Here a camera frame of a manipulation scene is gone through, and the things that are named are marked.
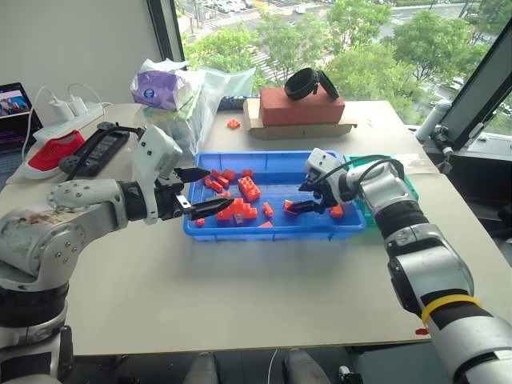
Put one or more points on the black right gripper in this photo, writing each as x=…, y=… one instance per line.
x=328, y=196

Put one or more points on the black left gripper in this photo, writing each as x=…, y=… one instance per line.
x=168, y=200

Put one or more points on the small orange toy brick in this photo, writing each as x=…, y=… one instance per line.
x=216, y=173
x=267, y=209
x=248, y=173
x=229, y=174
x=217, y=186
x=233, y=124
x=224, y=182
x=337, y=211
x=286, y=205
x=225, y=194
x=200, y=222
x=208, y=181

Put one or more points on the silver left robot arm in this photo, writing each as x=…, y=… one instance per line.
x=60, y=240

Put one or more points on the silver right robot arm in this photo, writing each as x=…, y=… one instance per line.
x=424, y=256

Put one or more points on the blue plastic bin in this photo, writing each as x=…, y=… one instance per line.
x=280, y=234

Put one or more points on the green plastic bin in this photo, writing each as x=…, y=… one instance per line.
x=412, y=188

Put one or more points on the orange stepped brick stack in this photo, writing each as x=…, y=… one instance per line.
x=242, y=208

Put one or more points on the large orange toy brick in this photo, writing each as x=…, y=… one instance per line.
x=249, y=188

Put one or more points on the orange wedge toy brick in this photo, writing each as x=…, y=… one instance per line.
x=265, y=225

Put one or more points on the flat cardboard box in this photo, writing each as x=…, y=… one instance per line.
x=296, y=131

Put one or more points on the clear plastic bag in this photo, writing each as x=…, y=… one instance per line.
x=208, y=112

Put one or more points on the red clay brick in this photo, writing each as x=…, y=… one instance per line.
x=300, y=110

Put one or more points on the small clear plastic sleeve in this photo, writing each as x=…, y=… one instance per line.
x=414, y=164

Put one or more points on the black round container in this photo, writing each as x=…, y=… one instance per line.
x=301, y=84

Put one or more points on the purple tissue pack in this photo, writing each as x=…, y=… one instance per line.
x=160, y=86

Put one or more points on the white charger plug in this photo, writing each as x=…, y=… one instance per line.
x=58, y=108
x=78, y=105

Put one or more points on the white power strip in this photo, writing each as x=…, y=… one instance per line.
x=64, y=124

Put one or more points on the red canvas shoe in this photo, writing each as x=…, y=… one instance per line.
x=52, y=154

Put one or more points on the dark rounded shape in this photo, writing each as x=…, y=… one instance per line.
x=299, y=366

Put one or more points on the black tilted monitor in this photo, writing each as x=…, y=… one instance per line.
x=476, y=92

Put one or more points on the laptop with lit screen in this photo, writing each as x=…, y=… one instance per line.
x=14, y=108

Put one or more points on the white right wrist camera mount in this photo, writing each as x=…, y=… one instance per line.
x=322, y=160

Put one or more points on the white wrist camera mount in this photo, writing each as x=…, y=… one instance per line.
x=156, y=150
x=322, y=160

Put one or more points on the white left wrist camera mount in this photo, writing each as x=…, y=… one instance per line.
x=156, y=150

